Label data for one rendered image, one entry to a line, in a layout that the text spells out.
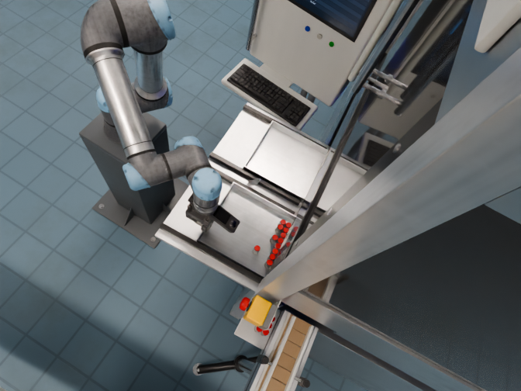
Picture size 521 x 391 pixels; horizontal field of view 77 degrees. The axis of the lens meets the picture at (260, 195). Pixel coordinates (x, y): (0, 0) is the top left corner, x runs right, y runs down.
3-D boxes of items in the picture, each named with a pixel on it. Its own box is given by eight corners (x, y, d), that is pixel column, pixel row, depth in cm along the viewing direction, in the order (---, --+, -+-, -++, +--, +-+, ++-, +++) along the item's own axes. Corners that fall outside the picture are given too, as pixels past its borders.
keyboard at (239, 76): (310, 109, 160) (312, 105, 157) (295, 127, 154) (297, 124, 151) (243, 64, 163) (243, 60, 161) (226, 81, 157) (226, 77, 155)
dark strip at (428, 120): (277, 261, 107) (448, 98, 35) (270, 274, 105) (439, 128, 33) (274, 259, 107) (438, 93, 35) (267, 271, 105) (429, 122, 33)
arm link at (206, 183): (215, 160, 86) (228, 188, 84) (212, 178, 96) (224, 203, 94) (186, 169, 84) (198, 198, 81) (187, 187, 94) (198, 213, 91)
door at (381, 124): (345, 142, 104) (502, -64, 51) (290, 261, 85) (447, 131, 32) (343, 141, 104) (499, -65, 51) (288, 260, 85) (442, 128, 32)
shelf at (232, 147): (342, 156, 145) (344, 153, 143) (274, 303, 115) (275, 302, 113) (246, 105, 147) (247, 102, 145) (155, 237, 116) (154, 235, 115)
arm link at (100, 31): (56, -6, 77) (131, 192, 81) (105, -13, 80) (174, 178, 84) (67, 20, 88) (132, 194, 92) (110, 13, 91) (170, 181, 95)
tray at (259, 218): (309, 228, 126) (312, 225, 123) (281, 289, 115) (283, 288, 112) (232, 185, 128) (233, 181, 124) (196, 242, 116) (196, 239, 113)
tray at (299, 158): (340, 162, 141) (343, 158, 138) (318, 211, 130) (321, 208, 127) (270, 125, 142) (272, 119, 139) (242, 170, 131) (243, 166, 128)
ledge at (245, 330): (287, 317, 114) (288, 316, 112) (270, 354, 108) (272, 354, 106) (251, 297, 114) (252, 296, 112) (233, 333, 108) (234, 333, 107)
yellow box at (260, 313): (273, 308, 104) (277, 306, 98) (263, 330, 101) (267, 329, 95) (252, 296, 105) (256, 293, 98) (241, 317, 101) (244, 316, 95)
